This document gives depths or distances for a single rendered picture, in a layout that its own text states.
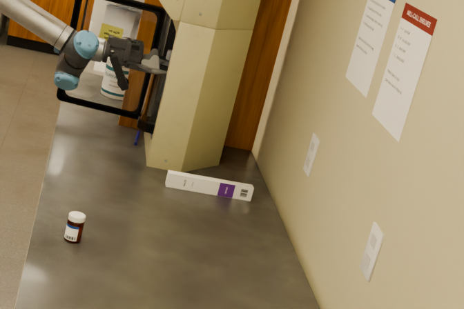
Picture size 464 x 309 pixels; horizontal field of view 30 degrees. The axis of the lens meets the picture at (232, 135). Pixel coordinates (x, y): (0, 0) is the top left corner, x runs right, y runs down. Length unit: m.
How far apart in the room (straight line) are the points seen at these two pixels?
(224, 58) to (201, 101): 0.15
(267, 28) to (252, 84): 0.21
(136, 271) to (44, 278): 0.23
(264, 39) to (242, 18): 0.33
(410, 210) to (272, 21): 1.38
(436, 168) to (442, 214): 0.11
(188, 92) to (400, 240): 1.07
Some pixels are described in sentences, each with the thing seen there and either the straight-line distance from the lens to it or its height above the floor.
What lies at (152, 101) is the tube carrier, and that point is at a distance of 2.76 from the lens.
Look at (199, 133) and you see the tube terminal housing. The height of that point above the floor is 1.07.
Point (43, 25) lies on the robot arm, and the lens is 2.57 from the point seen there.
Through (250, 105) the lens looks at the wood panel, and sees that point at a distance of 3.08.
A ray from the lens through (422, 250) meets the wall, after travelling 1.71.
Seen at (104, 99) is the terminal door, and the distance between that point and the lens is 3.00.
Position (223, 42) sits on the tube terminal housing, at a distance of 2.67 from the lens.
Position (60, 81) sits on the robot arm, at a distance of 2.66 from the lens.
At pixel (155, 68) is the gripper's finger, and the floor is 1.23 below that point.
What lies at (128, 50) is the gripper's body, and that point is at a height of 1.27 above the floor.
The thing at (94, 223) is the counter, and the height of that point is 0.94.
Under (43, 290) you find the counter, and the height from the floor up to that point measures 0.94.
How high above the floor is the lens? 1.86
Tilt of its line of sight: 16 degrees down
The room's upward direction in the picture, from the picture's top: 14 degrees clockwise
